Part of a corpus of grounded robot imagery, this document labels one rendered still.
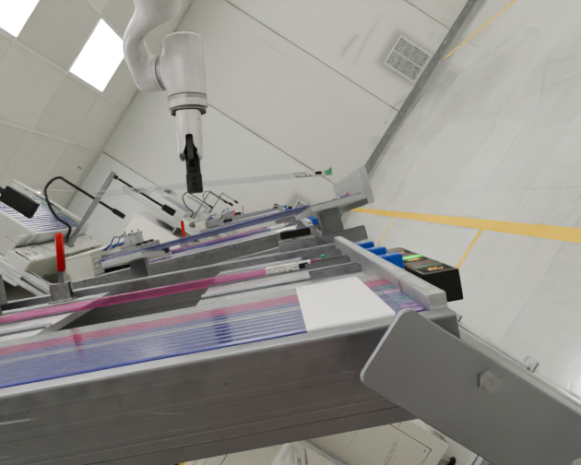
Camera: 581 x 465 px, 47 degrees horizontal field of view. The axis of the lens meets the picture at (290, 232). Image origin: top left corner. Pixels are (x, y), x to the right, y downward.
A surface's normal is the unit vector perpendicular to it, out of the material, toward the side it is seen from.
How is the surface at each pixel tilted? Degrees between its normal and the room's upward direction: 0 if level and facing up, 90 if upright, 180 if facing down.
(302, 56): 90
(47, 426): 90
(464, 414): 90
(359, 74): 90
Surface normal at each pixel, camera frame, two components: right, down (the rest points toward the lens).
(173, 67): -0.40, 0.03
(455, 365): 0.03, 0.05
